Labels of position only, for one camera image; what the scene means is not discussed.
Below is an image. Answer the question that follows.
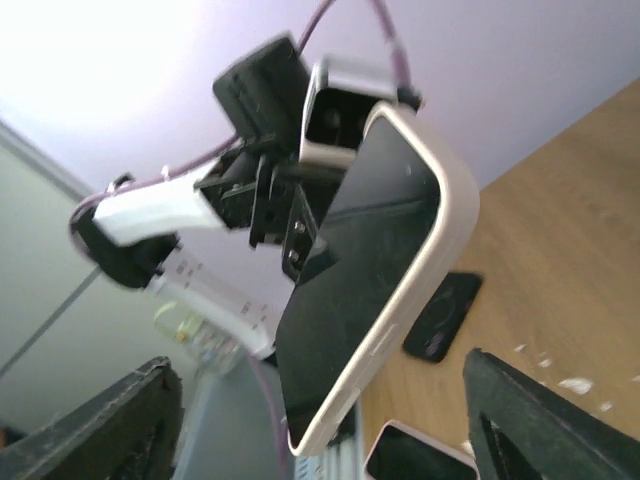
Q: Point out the black phone face down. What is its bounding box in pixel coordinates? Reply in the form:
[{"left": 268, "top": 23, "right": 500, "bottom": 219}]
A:
[{"left": 402, "top": 271, "right": 483, "bottom": 363}]

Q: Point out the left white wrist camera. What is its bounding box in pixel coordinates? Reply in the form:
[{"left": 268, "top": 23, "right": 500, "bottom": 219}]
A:
[{"left": 299, "top": 56, "right": 422, "bottom": 169}]

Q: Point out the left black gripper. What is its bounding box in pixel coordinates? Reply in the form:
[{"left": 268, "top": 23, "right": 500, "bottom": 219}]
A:
[{"left": 249, "top": 154, "right": 325, "bottom": 280}]

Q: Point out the white debris pile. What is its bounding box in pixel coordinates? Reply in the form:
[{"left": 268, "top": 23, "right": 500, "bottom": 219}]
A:
[{"left": 533, "top": 351, "right": 595, "bottom": 396}]

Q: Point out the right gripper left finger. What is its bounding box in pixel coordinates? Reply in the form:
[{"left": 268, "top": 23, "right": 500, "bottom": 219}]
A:
[{"left": 1, "top": 357, "right": 184, "bottom": 479}]

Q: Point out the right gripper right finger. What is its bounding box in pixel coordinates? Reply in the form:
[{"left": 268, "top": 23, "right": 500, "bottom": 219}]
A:
[{"left": 463, "top": 349, "right": 639, "bottom": 479}]

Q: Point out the phone in pink case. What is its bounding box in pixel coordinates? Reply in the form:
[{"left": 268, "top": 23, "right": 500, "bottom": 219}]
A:
[{"left": 364, "top": 420, "right": 480, "bottom": 480}]

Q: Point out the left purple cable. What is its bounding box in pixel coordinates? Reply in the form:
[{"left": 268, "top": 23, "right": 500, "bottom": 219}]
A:
[{"left": 69, "top": 0, "right": 416, "bottom": 480}]

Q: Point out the beige phone case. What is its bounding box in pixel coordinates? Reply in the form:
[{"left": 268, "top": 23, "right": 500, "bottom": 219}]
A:
[{"left": 288, "top": 102, "right": 480, "bottom": 456}]

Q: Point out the black smartphone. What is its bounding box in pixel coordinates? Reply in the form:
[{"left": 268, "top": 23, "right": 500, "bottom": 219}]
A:
[{"left": 275, "top": 116, "right": 441, "bottom": 452}]

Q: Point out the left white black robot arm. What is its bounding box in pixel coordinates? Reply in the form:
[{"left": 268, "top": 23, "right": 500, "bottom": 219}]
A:
[{"left": 69, "top": 34, "right": 310, "bottom": 360}]

